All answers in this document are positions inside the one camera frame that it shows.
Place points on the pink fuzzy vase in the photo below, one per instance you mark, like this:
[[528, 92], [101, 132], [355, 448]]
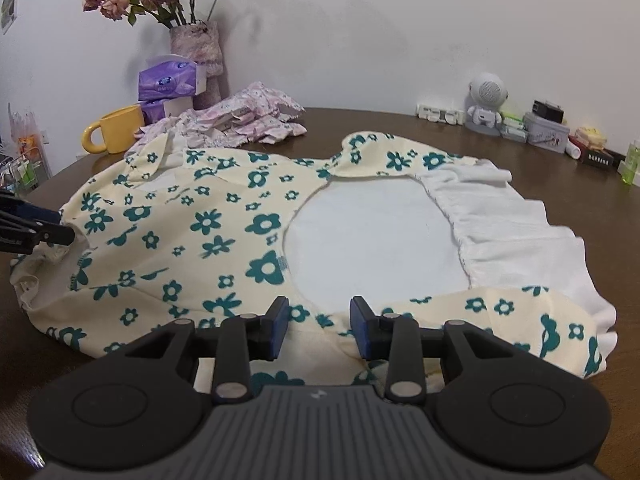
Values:
[[197, 47]]

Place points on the grey tin box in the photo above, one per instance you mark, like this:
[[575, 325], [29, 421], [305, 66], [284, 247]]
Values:
[[545, 132]]

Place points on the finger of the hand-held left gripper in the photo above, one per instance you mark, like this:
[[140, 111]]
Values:
[[25, 206], [50, 235]]

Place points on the wall picture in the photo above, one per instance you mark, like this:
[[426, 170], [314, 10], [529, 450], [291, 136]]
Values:
[[9, 5]]

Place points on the green white small packs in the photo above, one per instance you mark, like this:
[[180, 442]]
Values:
[[514, 127]]

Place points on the pink floral garment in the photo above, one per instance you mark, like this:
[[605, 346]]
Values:
[[235, 120]]

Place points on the white astronaut speaker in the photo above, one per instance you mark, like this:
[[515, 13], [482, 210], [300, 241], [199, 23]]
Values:
[[487, 92]]

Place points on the purple tissue pack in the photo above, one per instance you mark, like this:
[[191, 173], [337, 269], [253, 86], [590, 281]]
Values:
[[165, 82], [157, 110]]

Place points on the white wall socket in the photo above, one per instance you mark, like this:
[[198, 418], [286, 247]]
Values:
[[45, 137]]

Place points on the black charger adapter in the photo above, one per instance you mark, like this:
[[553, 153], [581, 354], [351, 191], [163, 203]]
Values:
[[547, 110]]

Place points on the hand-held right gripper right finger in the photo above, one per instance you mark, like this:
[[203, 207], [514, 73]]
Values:
[[361, 327]]

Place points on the green liquid bottle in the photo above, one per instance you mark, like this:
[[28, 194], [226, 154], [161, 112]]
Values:
[[632, 167]]

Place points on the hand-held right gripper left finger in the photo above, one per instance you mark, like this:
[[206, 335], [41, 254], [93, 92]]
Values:
[[280, 327]]

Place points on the black labelled box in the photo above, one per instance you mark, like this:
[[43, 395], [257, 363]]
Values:
[[600, 157]]

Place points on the cream green floral dress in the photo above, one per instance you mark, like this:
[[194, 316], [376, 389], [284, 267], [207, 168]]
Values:
[[200, 220]]

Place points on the yellow mug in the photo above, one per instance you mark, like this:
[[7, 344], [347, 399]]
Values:
[[120, 130]]

